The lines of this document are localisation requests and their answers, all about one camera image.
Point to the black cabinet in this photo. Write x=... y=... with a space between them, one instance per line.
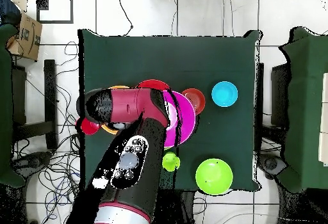
x=279 y=98

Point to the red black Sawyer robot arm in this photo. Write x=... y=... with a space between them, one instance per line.
x=128 y=103

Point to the small red-orange bowl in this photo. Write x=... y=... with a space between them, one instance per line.
x=197 y=101

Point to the large orange bowl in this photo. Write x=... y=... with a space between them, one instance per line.
x=110 y=129

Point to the grey pedestal leg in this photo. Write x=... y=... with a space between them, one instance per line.
x=33 y=160
x=271 y=163

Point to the green cup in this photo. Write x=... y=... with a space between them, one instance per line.
x=171 y=162

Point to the dark blue bag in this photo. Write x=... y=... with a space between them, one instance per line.
x=7 y=11

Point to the red cup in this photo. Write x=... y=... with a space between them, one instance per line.
x=88 y=128

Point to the green bowl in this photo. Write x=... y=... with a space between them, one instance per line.
x=214 y=176

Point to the cardboard box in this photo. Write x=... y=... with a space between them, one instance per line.
x=25 y=37

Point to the large red-orange bowl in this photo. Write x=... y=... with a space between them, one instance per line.
x=152 y=83

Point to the black metal stand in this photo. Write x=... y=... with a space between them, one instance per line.
x=50 y=93

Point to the dark green tablecloth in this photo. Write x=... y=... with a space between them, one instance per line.
x=166 y=60

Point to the small blue bowl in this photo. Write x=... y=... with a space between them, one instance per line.
x=224 y=94

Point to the green cloth covered table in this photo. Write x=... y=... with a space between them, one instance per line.
x=305 y=106
x=5 y=93

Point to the large pink bowl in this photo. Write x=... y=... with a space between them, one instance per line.
x=187 y=119

